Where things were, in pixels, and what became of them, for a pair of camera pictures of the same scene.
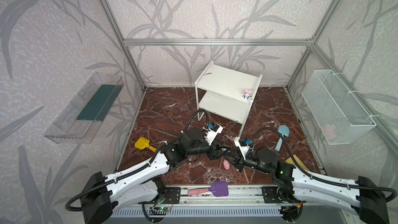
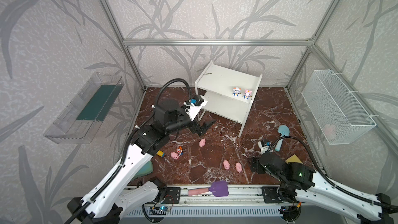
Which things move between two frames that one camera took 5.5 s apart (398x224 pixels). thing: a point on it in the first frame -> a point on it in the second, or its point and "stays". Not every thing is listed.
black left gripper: x=213 y=152 -> x=195 y=126
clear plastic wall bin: x=79 y=122 stays
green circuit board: x=162 y=208 stays
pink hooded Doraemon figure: x=247 y=94 stays
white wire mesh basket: x=340 y=116 stays
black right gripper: x=239 y=164 -> x=256 y=165
